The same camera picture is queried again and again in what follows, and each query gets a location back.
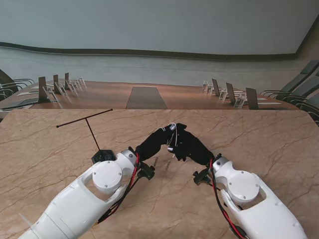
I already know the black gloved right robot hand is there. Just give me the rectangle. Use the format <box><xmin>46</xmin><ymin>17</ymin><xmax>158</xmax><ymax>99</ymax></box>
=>
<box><xmin>167</xmin><ymin>129</ymin><xmax>214</xmax><ymax>167</ymax></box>

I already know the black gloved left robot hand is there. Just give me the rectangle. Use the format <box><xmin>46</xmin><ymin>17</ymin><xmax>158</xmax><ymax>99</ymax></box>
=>
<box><xmin>136</xmin><ymin>122</ymin><xmax>187</xmax><ymax>161</ymax></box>

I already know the white wired earphone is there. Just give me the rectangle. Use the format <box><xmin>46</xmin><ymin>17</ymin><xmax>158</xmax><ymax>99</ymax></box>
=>
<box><xmin>160</xmin><ymin>121</ymin><xmax>180</xmax><ymax>158</ymax></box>

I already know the black T rack marble base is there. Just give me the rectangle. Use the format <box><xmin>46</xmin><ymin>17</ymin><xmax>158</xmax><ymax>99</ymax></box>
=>
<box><xmin>56</xmin><ymin>108</ymin><xmax>117</xmax><ymax>164</ymax></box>

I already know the brown conference table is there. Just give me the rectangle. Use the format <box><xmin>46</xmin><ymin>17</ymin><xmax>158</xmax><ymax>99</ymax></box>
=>
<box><xmin>0</xmin><ymin>79</ymin><xmax>301</xmax><ymax>111</ymax></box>

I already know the grey office chair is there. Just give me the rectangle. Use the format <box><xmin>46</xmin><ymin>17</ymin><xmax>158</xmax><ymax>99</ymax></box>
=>
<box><xmin>296</xmin><ymin>92</ymin><xmax>319</xmax><ymax>125</ymax></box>
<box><xmin>281</xmin><ymin>71</ymin><xmax>319</xmax><ymax>105</ymax></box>
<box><xmin>260</xmin><ymin>59</ymin><xmax>319</xmax><ymax>98</ymax></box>

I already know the dark office chair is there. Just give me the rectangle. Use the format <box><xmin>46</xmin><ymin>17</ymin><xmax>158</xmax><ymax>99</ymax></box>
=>
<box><xmin>0</xmin><ymin>68</ymin><xmax>35</xmax><ymax>93</ymax></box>

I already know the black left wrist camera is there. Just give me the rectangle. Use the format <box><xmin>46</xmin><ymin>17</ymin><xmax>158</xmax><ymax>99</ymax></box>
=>
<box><xmin>137</xmin><ymin>163</ymin><xmax>156</xmax><ymax>180</ymax></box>

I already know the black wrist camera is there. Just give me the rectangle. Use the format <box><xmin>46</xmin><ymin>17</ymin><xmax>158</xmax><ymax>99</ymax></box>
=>
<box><xmin>193</xmin><ymin>169</ymin><xmax>212</xmax><ymax>186</ymax></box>
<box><xmin>137</xmin><ymin>163</ymin><xmax>156</xmax><ymax>180</ymax></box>

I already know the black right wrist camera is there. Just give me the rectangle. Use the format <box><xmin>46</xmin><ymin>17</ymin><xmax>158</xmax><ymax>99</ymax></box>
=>
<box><xmin>193</xmin><ymin>169</ymin><xmax>212</xmax><ymax>186</ymax></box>

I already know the red black left arm cable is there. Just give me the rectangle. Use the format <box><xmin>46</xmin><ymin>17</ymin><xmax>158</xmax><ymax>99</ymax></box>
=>
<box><xmin>96</xmin><ymin>151</ymin><xmax>142</xmax><ymax>225</ymax></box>

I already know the red black arm cable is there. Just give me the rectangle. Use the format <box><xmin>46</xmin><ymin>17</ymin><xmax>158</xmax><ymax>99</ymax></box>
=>
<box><xmin>208</xmin><ymin>158</ymin><xmax>247</xmax><ymax>239</ymax></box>
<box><xmin>96</xmin><ymin>151</ymin><xmax>142</xmax><ymax>225</ymax></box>

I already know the red black right arm cable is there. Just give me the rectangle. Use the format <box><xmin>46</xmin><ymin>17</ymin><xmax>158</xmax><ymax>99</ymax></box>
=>
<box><xmin>208</xmin><ymin>158</ymin><xmax>247</xmax><ymax>239</ymax></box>

